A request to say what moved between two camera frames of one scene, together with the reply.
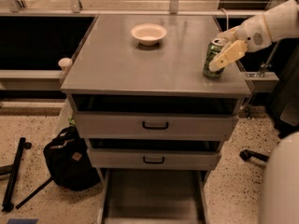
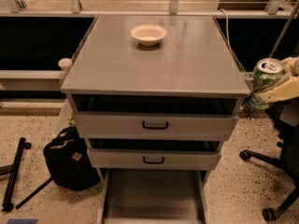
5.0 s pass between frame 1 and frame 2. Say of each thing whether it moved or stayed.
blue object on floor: stayed
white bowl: stayed
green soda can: moved
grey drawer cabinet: stayed
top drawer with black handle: stayed
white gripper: moved
